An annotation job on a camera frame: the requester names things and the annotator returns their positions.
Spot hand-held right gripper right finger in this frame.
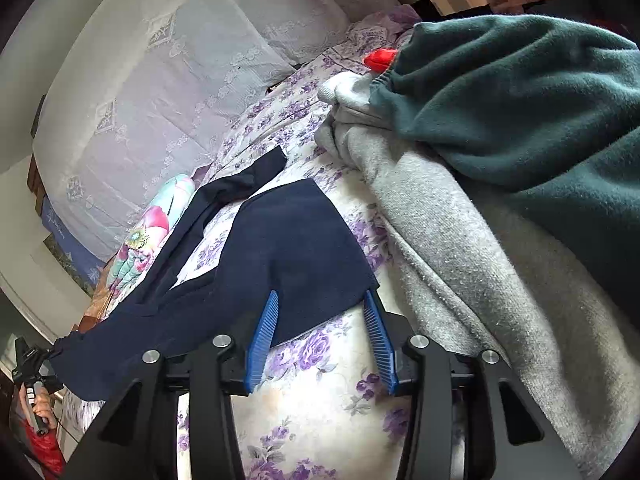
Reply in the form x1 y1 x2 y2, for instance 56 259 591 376
362 290 583 480

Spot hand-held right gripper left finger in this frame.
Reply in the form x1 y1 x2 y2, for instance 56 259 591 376
65 290 280 480

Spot navy blue pants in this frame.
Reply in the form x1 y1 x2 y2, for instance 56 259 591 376
52 147 380 403

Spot person's left forearm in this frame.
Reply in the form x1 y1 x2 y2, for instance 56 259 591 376
17 422 68 476

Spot person's left hand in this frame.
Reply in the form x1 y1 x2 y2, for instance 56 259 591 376
22 390 55 430

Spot purple floral bed sheet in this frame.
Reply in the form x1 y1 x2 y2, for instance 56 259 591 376
55 7 501 480

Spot orange-brown cloth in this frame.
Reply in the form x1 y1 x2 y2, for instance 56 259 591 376
82 270 117 332

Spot grey fleece garment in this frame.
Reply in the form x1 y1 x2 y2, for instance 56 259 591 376
316 72 633 480

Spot blue printed cloth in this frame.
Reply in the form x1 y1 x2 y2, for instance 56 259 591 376
40 195 108 291

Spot colourful floral folded blanket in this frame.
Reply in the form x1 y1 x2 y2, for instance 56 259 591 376
102 173 196 296

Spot dark green fleece garment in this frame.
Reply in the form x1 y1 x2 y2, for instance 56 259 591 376
369 12 640 306

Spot white lace covered headboard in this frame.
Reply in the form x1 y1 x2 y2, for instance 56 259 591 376
32 0 396 261

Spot small red item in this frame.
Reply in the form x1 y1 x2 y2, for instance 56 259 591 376
364 48 398 73

